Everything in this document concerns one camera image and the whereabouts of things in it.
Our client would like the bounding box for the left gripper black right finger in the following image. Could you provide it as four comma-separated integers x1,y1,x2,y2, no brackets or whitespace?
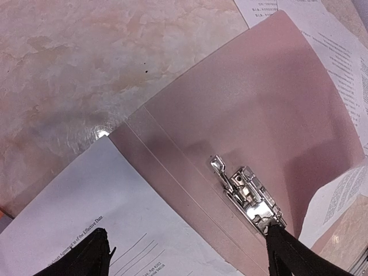
266,225,350,276

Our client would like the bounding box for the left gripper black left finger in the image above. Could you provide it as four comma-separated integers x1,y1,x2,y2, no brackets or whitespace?
36,228,115,276

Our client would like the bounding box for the white printed sheet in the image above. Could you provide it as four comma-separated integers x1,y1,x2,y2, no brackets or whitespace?
234,0,278,28
1,137,239,275
277,1,367,155

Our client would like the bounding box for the pink-brown file folder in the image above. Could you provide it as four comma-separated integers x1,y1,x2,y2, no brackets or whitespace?
110,11,363,275

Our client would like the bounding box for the white sheet dense English text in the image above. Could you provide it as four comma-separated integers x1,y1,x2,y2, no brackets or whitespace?
299,159,367,248

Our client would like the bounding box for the metal folder clip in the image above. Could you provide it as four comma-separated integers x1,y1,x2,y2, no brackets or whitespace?
210,155,287,237

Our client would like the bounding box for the white printed sheet back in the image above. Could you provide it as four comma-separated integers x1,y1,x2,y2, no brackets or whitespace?
234,0,278,28

